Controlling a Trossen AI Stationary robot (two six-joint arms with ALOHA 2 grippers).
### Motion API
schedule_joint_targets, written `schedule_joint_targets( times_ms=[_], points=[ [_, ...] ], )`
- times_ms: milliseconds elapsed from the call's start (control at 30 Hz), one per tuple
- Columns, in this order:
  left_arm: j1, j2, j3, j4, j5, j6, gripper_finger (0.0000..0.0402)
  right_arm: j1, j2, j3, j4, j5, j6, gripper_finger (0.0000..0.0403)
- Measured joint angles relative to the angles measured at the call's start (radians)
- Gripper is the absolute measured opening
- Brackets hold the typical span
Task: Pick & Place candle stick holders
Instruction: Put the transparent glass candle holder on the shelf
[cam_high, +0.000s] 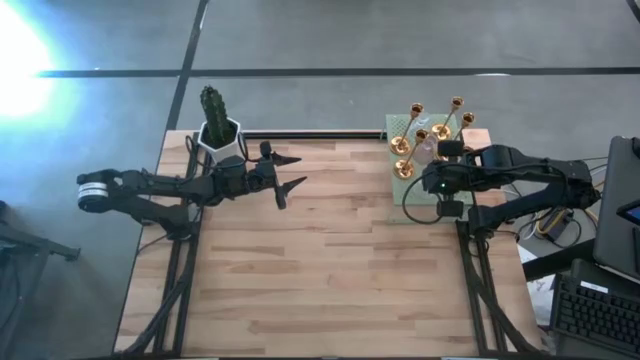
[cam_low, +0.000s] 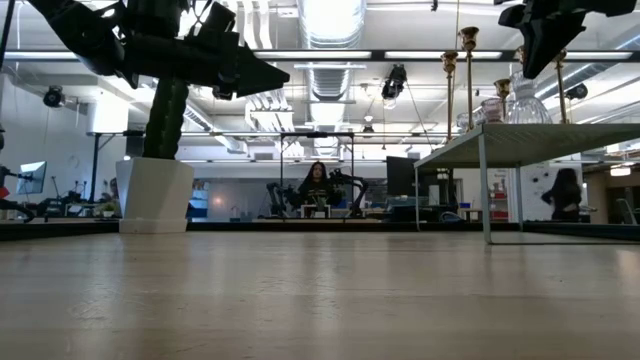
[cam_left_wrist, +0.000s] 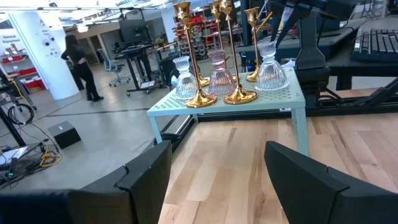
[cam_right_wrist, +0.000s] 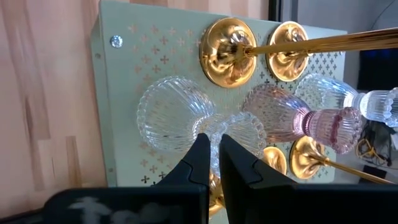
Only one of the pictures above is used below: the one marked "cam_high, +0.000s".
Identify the grey laptop computer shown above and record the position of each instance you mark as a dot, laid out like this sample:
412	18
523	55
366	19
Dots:
615	240

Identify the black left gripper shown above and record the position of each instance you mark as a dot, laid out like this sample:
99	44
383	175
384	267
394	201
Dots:
262	177

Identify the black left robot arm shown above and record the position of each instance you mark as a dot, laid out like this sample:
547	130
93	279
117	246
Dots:
165	187

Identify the pink ribbed glass candle holder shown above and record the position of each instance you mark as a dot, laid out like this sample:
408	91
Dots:
426	151

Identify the green perforated metal shelf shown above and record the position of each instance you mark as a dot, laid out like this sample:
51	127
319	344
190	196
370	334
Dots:
400	195

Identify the white hexagonal plant pot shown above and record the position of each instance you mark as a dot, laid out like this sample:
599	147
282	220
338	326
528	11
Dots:
220	150

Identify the white printed paper sheet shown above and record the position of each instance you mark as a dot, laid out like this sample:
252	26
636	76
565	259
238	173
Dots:
537	295

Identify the black table edge frame bar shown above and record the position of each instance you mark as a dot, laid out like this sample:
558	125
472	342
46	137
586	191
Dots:
310	134

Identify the small lit screen device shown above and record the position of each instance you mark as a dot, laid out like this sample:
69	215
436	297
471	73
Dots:
632	212

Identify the green cactus plant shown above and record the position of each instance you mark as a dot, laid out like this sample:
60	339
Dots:
215	115

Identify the black computer keyboard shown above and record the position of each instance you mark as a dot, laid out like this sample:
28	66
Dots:
595	317

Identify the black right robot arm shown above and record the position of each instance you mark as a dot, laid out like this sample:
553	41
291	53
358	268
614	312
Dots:
530	167

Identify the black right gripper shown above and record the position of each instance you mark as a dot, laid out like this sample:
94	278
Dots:
450	180

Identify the gold metal candlestick holder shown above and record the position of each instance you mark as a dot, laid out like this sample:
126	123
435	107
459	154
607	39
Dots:
400	145
404	170
468	119
442	132

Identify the black power box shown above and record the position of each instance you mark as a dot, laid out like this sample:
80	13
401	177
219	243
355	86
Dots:
560	225

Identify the dark metal stand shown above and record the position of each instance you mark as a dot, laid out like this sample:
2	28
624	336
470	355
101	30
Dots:
30	240

